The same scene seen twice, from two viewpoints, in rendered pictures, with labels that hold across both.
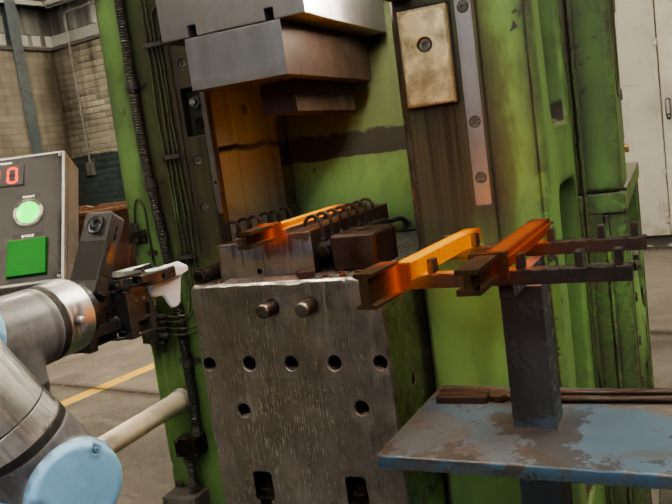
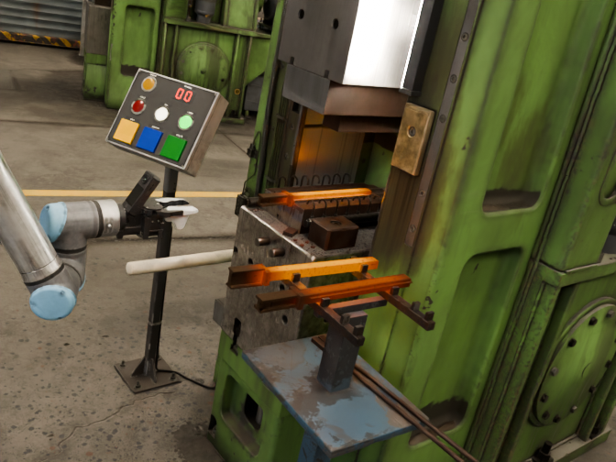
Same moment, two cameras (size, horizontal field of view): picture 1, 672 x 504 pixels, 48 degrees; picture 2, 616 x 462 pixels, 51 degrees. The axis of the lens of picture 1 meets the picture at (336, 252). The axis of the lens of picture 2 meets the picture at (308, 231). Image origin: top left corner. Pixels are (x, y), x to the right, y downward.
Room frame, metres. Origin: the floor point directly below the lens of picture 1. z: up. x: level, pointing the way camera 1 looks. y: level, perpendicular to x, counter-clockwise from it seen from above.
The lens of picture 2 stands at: (-0.23, -0.69, 1.62)
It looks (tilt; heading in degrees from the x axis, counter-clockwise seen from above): 22 degrees down; 24
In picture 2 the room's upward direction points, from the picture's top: 12 degrees clockwise
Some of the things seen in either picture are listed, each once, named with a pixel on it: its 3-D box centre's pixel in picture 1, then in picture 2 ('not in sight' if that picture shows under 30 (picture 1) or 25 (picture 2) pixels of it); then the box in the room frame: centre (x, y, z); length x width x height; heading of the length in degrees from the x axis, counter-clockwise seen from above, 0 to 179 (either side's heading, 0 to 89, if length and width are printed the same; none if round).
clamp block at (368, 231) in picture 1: (365, 246); (334, 233); (1.38, -0.05, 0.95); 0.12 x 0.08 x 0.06; 156
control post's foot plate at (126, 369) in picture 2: not in sight; (148, 364); (1.55, 0.68, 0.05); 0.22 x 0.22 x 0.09; 66
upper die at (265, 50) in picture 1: (287, 61); (359, 91); (1.59, 0.05, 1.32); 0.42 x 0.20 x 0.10; 156
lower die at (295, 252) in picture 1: (311, 235); (335, 203); (1.59, 0.05, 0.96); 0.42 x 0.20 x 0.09; 156
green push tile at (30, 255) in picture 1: (27, 258); (173, 148); (1.43, 0.58, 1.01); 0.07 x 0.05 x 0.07; 91
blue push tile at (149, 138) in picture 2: not in sight; (149, 139); (1.43, 0.68, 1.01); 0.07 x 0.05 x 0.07; 91
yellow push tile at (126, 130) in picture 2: not in sight; (126, 131); (1.42, 0.78, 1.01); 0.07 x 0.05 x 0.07; 91
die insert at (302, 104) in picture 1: (311, 98); (368, 119); (1.62, 0.01, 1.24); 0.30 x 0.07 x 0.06; 156
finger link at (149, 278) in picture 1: (146, 278); (165, 212); (1.00, 0.25, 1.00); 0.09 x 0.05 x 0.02; 144
